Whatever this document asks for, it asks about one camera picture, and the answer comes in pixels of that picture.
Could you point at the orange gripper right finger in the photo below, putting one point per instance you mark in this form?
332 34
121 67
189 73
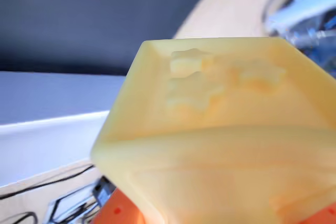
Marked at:
323 216

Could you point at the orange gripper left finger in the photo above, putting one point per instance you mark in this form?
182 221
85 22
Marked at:
118 209

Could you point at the yellow block with star reliefs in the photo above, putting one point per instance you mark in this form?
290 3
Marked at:
223 142

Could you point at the small dark connector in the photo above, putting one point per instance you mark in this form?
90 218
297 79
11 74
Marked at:
103 191

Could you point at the dark grey textured mat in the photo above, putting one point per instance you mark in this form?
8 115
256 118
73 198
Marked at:
92 19

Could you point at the clear plastic wrap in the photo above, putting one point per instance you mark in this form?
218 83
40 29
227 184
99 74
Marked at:
307 16

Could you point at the beige wooden board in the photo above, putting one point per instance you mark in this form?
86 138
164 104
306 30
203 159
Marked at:
231 9

